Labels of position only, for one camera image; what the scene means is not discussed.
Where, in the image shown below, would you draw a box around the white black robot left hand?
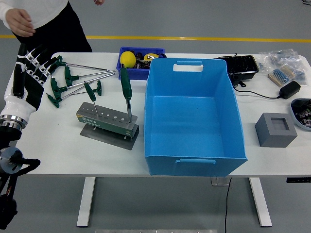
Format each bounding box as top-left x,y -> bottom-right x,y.
0,43 -> 60,120

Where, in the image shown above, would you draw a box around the person's right hand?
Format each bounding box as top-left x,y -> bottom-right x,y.
3,8 -> 36,37

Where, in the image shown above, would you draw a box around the small green T-handle hex key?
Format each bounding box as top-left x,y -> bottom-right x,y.
84,82 -> 99,115

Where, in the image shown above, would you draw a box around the large green T-handle hex key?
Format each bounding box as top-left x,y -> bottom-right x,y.
120,63 -> 133,123

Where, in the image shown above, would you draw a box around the green metal hex key stand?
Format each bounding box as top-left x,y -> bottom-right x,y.
75,101 -> 139,150

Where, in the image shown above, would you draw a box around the large blue folding box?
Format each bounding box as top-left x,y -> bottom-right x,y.
144,57 -> 248,177

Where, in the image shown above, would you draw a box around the person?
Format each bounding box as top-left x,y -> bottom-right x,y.
0,0 -> 105,53

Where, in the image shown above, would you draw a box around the yellow lemon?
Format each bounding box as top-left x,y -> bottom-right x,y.
120,50 -> 136,68

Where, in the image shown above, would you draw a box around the black parts in bin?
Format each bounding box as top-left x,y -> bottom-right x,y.
135,52 -> 151,70

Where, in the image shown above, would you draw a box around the small dark blue parts bin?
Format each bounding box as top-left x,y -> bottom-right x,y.
116,47 -> 166,81

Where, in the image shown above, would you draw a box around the white table leg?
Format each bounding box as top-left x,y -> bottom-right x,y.
248,177 -> 272,228
76,177 -> 96,228

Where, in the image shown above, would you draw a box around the black plastic tray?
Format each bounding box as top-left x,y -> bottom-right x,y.
213,55 -> 259,88

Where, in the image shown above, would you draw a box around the clear plastic component bags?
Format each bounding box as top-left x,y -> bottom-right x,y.
258,48 -> 308,82

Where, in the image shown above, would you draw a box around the blue resistor strip bundle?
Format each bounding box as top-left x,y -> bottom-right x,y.
268,65 -> 296,87

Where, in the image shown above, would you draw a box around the black power adapter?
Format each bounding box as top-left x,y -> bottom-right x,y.
279,81 -> 301,100

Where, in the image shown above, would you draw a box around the metal plate under table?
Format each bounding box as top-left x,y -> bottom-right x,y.
210,177 -> 231,186

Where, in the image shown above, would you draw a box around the grey cube block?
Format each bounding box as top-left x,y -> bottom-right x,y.
255,112 -> 298,148

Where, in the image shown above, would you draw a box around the light blue bowl with parts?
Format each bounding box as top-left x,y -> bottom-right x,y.
290,98 -> 311,132

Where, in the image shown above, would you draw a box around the black table control panel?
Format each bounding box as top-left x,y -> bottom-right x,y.
286,177 -> 311,183

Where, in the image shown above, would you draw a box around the black adapter cable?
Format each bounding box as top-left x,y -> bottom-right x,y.
233,84 -> 281,100

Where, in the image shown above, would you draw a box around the black floor cable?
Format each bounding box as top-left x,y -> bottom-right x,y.
224,177 -> 233,233

